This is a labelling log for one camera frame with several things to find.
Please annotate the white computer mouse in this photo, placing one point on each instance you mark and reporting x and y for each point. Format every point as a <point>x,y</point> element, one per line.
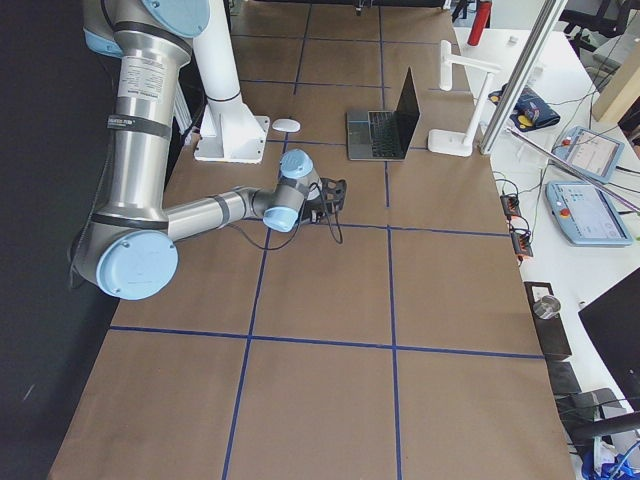
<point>286,125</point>

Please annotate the teach pendant near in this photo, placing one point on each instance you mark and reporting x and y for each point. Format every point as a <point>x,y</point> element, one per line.
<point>585,215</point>

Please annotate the black usb hub left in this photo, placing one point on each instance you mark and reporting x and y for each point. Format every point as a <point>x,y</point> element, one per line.
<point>510,205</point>

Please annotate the black usb hub right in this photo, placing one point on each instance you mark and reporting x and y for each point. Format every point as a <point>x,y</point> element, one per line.
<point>521,244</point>

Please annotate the thin rod on stand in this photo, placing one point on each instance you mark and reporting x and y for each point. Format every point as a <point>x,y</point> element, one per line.
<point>566,167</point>

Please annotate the black monitor corner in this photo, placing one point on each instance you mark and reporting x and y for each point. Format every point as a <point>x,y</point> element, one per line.
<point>612,324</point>

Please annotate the red cylinder bottle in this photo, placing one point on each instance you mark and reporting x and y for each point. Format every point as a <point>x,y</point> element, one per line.
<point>481,19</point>

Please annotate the black box under cup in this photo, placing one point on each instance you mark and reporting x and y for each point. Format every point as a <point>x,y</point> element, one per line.
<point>550,332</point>

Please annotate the teach pendant far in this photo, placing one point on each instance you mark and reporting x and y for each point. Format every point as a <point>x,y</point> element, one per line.
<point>594,154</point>

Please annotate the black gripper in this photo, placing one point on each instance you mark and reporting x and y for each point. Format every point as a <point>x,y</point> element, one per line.
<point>309,209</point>

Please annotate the aluminium frame post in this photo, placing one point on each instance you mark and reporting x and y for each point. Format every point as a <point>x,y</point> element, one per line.
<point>542,28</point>

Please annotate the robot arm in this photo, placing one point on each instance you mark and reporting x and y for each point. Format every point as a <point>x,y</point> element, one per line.
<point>128,245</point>

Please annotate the navy space pattern pouch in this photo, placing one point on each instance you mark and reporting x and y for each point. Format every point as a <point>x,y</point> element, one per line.
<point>531,112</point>

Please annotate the metal cup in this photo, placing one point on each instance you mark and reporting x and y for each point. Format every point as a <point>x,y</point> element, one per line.
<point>546,307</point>

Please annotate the black usb hub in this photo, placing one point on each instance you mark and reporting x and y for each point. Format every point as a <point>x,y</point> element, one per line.
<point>510,205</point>
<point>521,244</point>

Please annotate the teach pendant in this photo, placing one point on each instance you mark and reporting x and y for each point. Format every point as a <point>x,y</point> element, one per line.
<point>585,215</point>
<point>594,154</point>

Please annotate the grey laptop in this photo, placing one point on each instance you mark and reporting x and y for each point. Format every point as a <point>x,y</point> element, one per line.
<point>384,135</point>

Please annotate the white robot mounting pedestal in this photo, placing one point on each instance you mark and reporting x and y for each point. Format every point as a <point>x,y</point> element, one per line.
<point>229,132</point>

